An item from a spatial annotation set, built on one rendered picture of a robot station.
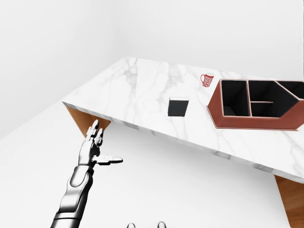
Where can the small dark rounded shape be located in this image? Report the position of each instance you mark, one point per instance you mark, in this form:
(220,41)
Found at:
(161,225)
(130,225)

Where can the red white patterned mug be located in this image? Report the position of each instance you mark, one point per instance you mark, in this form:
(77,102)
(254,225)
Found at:
(207,80)

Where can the brown wooden table leg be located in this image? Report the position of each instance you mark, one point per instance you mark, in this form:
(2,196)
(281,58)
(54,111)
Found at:
(86,121)
(291,202)

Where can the red-brown desk caddy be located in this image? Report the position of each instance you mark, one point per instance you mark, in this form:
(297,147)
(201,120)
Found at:
(256,104)

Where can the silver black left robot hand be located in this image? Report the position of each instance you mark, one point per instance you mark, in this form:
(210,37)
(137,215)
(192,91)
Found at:
(87,152)

